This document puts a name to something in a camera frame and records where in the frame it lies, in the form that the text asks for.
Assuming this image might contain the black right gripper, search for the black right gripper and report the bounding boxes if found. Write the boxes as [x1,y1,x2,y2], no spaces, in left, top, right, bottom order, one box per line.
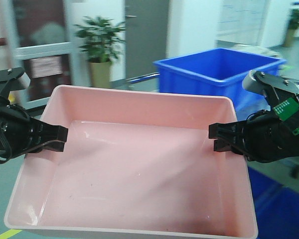
[208,111,299,163]

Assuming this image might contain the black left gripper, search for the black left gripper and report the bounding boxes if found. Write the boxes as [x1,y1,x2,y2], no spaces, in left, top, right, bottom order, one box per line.
[0,95,68,164]

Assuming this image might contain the pink plastic bin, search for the pink plastic bin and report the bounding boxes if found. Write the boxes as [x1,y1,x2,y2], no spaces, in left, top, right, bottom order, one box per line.
[4,85,258,239]

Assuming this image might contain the large blue plastic crate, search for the large blue plastic crate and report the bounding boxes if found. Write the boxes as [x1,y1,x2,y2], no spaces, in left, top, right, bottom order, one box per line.
[154,48,286,111]

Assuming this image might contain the green circuit board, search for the green circuit board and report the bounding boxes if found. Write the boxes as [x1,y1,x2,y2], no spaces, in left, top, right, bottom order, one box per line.
[273,98,299,135]

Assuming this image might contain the potted plant beige pot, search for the potted plant beige pot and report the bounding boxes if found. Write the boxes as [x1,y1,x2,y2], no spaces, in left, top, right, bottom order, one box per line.
[74,15,127,88]

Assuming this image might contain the green potted plant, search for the green potted plant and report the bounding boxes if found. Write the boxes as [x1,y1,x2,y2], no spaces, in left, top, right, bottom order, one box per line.
[282,8,299,47]

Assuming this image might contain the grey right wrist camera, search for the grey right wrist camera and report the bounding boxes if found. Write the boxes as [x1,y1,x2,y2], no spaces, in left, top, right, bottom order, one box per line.
[242,70,299,108]

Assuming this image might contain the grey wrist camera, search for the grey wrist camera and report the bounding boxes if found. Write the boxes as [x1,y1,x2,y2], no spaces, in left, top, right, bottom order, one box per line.
[0,67,30,98]
[242,70,299,108]

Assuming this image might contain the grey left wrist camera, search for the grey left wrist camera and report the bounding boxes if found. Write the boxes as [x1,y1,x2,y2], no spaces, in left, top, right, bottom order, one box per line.
[0,67,30,98]

